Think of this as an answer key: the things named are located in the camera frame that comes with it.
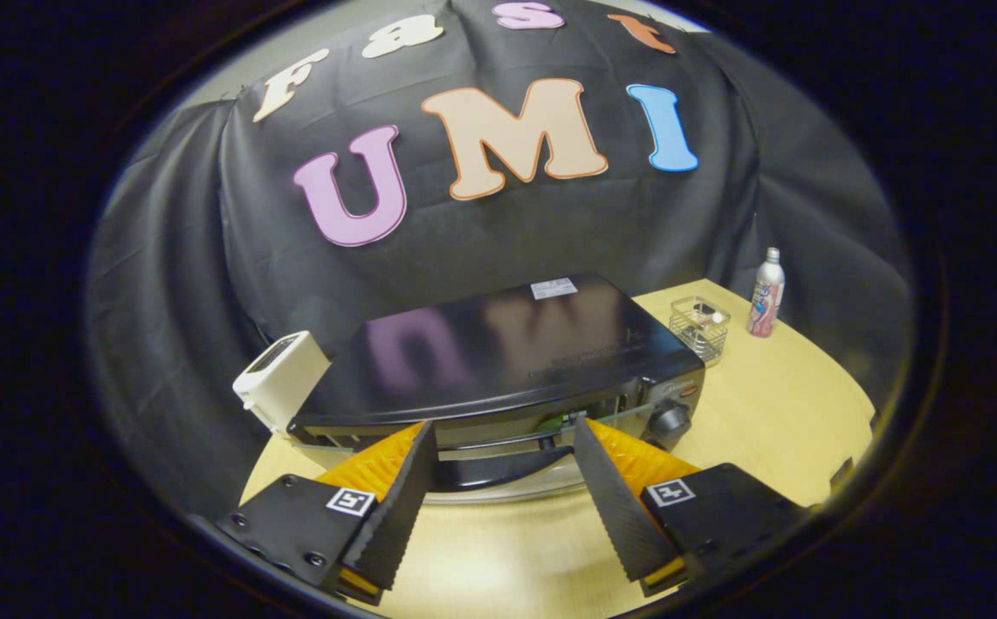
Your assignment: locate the white pop-up toaster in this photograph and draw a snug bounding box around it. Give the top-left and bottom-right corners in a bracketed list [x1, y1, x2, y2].
[232, 330, 333, 436]

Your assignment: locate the black backdrop cloth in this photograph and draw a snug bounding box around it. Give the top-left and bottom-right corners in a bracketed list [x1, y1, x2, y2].
[84, 0, 912, 517]

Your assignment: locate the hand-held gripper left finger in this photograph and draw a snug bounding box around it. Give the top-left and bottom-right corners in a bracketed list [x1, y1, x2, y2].
[213, 420, 439, 606]

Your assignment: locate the clear wire basket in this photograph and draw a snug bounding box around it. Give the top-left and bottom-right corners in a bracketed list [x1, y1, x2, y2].
[668, 295, 732, 369]

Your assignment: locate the silver drink bottle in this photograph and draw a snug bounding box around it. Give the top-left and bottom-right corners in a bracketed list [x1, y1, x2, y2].
[745, 247, 786, 340]

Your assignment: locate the black toaster oven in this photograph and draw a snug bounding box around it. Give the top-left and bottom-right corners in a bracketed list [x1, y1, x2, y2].
[286, 273, 707, 505]

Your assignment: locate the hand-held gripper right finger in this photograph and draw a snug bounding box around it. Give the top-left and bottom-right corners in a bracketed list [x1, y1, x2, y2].
[572, 416, 815, 599]

